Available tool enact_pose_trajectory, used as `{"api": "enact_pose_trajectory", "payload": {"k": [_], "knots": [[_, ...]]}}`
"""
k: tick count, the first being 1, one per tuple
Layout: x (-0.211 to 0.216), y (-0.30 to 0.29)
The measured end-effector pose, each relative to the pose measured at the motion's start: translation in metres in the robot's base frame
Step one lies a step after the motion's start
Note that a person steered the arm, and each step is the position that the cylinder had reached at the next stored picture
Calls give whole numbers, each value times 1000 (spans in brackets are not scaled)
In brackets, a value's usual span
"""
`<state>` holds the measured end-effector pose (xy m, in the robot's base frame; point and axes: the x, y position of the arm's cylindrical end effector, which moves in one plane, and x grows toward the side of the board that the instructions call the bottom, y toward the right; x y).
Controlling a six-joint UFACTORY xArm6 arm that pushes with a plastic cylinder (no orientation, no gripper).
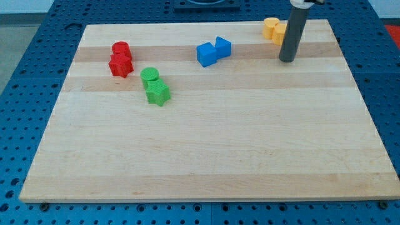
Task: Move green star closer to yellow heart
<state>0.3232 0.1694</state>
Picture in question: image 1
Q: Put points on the green star block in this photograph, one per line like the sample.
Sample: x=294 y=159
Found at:
x=157 y=92

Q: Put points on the red star block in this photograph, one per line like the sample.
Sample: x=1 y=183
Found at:
x=120 y=65

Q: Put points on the yellow heart block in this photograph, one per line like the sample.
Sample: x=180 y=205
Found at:
x=269 y=25

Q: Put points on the wooden board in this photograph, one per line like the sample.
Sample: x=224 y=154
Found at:
x=247 y=128

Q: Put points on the blue cube block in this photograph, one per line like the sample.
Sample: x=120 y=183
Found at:
x=206 y=54

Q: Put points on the green cylinder block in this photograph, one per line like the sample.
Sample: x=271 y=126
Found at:
x=148 y=74

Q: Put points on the blue triangular block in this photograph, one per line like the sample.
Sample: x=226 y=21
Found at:
x=223 y=47

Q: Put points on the red cylinder block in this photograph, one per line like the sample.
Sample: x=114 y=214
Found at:
x=123 y=48

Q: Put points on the yellow pentagon block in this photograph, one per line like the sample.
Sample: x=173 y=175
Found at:
x=278 y=34

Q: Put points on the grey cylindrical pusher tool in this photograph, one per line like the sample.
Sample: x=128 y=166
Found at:
x=293 y=33

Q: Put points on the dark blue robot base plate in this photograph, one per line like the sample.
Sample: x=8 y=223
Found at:
x=187 y=5

